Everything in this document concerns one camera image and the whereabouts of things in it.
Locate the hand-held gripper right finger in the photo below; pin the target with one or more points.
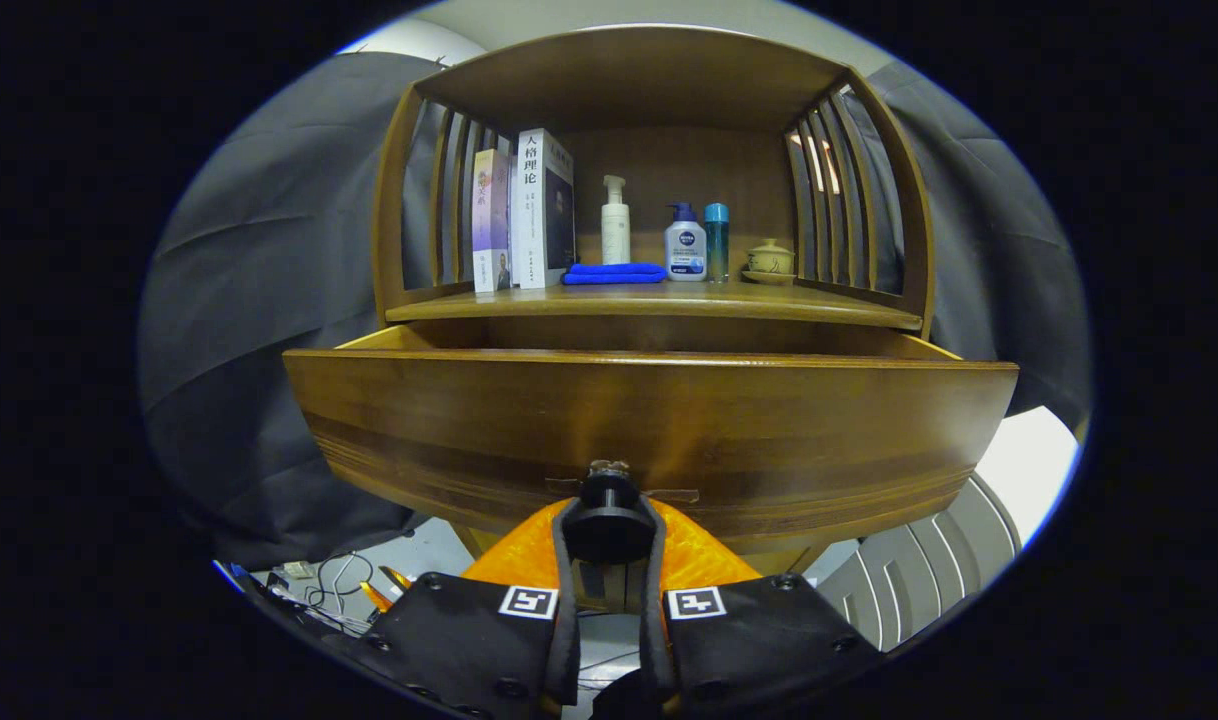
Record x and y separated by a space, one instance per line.
651 630

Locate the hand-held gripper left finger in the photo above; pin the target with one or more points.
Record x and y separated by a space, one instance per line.
566 620

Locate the purple book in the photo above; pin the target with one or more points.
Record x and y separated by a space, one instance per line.
489 220

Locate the teal bottle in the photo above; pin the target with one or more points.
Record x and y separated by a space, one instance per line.
716 245

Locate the beige lidded tea cup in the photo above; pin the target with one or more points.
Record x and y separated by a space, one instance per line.
769 260

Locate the wooden drawer with black knob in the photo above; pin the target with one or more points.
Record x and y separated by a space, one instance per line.
569 420

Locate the wooden countertop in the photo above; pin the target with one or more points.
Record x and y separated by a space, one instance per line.
669 297

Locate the white pump bottle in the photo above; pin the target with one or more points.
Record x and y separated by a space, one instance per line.
615 235

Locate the black backdrop cloth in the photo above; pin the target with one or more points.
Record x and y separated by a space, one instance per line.
269 300

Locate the blue folded cloth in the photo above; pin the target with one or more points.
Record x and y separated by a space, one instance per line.
614 273

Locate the white book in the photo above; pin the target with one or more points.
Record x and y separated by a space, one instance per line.
529 220

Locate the white bottle with blue cap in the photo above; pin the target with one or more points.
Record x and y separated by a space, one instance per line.
685 255

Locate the brown wooden cabinet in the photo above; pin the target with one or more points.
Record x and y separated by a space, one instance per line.
669 170

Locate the white flat board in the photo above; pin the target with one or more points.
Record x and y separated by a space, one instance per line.
1029 460

